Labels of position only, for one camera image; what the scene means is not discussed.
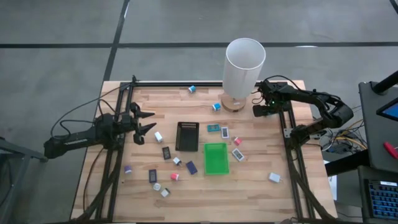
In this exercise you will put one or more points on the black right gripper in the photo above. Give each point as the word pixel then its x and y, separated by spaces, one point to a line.
pixel 270 93

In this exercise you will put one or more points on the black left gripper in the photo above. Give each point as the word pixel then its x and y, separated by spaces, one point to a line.
pixel 129 124

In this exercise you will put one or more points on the red white charger cube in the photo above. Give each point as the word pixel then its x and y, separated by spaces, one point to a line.
pixel 237 141

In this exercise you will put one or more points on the black digital display module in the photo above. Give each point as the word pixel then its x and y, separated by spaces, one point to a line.
pixel 166 153

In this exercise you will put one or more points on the white shade wooden table lamp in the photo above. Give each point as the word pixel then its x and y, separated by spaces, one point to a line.
pixel 242 74

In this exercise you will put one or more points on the blue white charger cube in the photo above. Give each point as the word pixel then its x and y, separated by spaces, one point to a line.
pixel 191 89
pixel 216 107

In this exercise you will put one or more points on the black white charger cube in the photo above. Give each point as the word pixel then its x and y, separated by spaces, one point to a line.
pixel 165 192
pixel 177 160

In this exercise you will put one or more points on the pink white charger cube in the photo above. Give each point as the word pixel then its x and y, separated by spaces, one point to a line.
pixel 174 176

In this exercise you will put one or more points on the green plastic basket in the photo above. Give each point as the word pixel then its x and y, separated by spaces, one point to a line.
pixel 216 158

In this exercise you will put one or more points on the white wall charger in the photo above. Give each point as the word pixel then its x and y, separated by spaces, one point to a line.
pixel 274 177

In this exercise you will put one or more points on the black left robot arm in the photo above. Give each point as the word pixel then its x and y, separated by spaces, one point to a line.
pixel 77 138

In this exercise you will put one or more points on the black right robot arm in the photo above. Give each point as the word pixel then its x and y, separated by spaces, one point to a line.
pixel 311 98

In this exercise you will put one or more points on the white digital display module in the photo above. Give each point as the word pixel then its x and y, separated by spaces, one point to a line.
pixel 224 132
pixel 238 154

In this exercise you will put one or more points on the black plastic basket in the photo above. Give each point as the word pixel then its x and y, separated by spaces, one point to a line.
pixel 187 138

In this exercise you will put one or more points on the teal digital display module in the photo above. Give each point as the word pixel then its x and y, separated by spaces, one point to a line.
pixel 214 127

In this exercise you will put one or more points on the dark blue digital display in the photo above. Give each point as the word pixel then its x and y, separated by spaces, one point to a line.
pixel 152 176

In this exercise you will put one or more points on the navy blue flat box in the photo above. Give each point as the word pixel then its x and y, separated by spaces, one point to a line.
pixel 191 167

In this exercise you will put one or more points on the black cart beam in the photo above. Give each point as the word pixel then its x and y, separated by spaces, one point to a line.
pixel 345 163

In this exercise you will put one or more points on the white paper sheet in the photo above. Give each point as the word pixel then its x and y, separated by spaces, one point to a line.
pixel 333 186

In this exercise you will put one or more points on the grey equipment cart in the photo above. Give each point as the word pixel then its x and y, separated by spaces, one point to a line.
pixel 373 130

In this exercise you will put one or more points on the black pole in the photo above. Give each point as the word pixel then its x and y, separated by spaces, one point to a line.
pixel 385 83

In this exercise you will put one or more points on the grey metal stand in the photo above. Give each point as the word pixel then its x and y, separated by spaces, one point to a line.
pixel 18 151

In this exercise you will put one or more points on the blue screen tablet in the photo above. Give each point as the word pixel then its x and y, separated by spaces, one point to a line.
pixel 392 111

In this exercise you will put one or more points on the backlit black keyboard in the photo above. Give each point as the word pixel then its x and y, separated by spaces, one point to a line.
pixel 384 200

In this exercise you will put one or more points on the black aluminium rig frame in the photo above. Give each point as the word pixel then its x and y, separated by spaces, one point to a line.
pixel 186 84

